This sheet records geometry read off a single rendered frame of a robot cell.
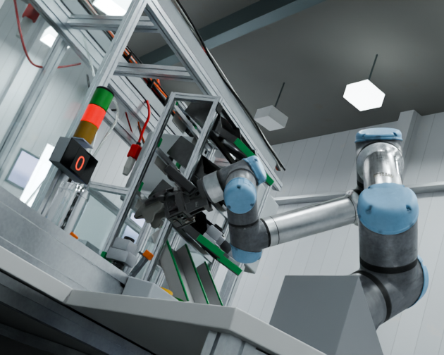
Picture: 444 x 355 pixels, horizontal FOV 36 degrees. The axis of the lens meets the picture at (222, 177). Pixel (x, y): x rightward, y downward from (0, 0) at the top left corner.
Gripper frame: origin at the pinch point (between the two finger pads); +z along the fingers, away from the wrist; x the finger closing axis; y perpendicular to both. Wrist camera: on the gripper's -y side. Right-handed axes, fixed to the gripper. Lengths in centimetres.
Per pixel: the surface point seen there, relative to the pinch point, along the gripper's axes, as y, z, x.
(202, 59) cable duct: -108, -13, 67
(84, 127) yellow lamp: -15.9, 1.0, -21.2
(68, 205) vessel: -55, 52, 55
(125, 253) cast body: 11.3, 4.5, -2.3
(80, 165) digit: -7.6, 5.1, -18.5
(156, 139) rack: -36.9, -2.2, 19.0
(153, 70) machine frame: -117, 11, 70
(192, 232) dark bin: -0.5, -6.7, 20.4
